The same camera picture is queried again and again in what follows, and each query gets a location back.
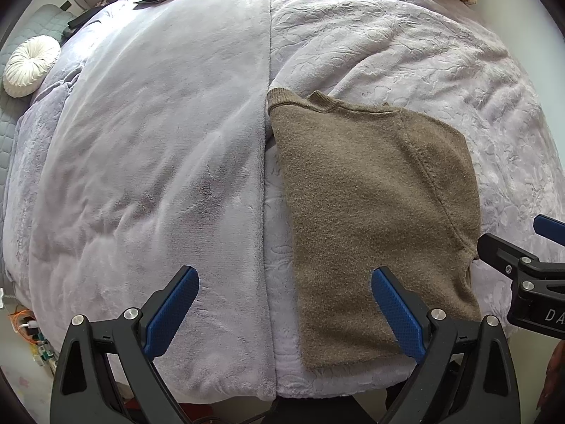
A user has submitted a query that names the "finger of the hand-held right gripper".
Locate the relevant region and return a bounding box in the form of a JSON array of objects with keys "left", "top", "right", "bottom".
[
  {"left": 478, "top": 232, "right": 537, "bottom": 281},
  {"left": 533, "top": 214, "right": 565, "bottom": 246}
]

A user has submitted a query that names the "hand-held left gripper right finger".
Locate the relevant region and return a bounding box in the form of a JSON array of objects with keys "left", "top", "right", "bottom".
[{"left": 371, "top": 266, "right": 522, "bottom": 424}]

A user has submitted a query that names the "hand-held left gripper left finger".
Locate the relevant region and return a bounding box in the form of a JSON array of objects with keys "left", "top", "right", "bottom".
[{"left": 49, "top": 266, "right": 199, "bottom": 424}]

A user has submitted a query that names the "olive brown knit sweater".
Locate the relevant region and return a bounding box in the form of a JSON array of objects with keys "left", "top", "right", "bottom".
[{"left": 267, "top": 88, "right": 483, "bottom": 371}]

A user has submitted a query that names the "person's right hand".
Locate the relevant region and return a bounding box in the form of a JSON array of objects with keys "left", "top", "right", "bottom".
[{"left": 536, "top": 340, "right": 565, "bottom": 411}]

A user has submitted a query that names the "lavender smooth plush blanket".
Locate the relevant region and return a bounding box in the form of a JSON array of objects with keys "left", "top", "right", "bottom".
[{"left": 26, "top": 0, "right": 279, "bottom": 402}]

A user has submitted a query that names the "lavender embossed blanket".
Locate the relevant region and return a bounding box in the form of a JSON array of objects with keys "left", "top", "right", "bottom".
[{"left": 0, "top": 0, "right": 563, "bottom": 400}]

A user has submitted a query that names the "white round pleated pillow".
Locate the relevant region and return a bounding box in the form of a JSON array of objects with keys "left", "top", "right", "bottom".
[{"left": 2, "top": 36, "right": 61, "bottom": 98}]

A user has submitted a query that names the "grey quilted headboard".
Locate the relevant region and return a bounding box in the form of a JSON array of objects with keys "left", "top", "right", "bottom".
[{"left": 0, "top": 4, "right": 80, "bottom": 195}]

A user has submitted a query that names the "orange cable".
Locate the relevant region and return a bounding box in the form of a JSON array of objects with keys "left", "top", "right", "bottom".
[{"left": 8, "top": 310, "right": 41, "bottom": 337}]

